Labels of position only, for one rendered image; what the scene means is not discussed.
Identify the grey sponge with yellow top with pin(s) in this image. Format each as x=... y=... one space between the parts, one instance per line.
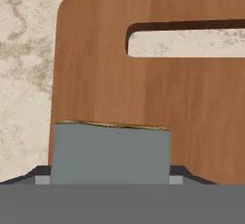
x=110 y=154

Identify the brown wooden cutting board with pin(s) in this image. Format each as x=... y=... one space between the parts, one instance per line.
x=105 y=84

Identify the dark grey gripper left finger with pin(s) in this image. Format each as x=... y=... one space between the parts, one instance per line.
x=39 y=174

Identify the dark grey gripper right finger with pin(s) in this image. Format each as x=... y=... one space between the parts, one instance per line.
x=179 y=174

